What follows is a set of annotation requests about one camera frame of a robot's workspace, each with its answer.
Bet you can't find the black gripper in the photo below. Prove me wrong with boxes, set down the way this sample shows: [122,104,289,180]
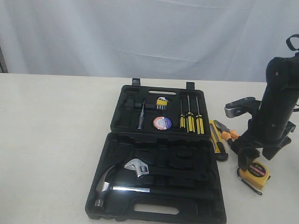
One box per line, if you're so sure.
[237,100,296,171]

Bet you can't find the yellow measuring tape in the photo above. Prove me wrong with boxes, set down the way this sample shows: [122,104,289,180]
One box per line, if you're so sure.
[236,160,271,196]

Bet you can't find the yellow black utility knife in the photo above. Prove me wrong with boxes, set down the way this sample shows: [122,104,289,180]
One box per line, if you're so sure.
[209,120,228,161]

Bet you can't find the PVC insulation tape roll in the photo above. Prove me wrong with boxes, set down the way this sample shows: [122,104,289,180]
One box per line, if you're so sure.
[153,116,172,131]

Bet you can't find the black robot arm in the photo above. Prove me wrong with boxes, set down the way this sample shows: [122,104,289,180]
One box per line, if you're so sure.
[238,56,299,170]

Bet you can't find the black plastic tool case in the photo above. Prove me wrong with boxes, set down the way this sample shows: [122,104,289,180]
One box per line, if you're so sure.
[85,78,227,224]

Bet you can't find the left yellow black screwdriver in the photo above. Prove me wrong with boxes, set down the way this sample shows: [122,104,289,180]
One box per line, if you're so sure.
[179,100,185,128]

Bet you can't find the yellow hex key set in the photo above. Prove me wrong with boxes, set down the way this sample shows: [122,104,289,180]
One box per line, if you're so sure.
[156,97,169,111]

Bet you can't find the silver adjustable wrench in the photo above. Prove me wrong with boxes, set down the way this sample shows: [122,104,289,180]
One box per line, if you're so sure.
[123,158,210,181]

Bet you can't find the steel claw hammer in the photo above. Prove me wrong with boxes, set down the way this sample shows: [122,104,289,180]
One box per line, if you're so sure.
[94,164,214,209]

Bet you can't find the orange black handled pliers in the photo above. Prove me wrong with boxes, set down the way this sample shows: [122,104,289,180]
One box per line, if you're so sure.
[214,120,239,154]

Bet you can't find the clear handle tester screwdriver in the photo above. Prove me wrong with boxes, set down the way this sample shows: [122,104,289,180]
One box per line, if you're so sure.
[137,99,145,130]

